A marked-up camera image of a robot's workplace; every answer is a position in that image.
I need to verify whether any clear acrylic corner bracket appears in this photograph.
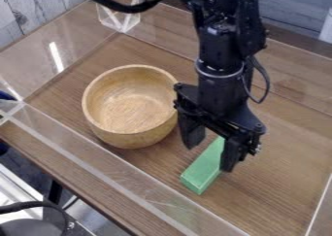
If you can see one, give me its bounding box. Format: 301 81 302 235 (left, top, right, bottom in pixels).
96 5 141 33

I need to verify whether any green rectangular block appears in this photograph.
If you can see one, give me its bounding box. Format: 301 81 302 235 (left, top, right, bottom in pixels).
180 137 224 195

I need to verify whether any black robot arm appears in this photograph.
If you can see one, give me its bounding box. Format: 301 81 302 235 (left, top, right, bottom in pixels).
145 0 268 172

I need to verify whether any black table leg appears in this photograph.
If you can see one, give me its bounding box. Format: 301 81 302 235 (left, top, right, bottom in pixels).
48 181 64 205

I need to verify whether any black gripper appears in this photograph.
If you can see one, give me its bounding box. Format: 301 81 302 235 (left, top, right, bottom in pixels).
173 70 265 173

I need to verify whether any wooden brown bowl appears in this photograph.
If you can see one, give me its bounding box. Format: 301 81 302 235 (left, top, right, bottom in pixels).
81 64 177 150

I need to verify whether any clear acrylic tray wall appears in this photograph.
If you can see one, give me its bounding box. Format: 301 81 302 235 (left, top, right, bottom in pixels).
0 83 250 236

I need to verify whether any black cable bottom left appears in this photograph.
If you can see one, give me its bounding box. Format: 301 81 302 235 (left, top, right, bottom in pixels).
0 199 70 236

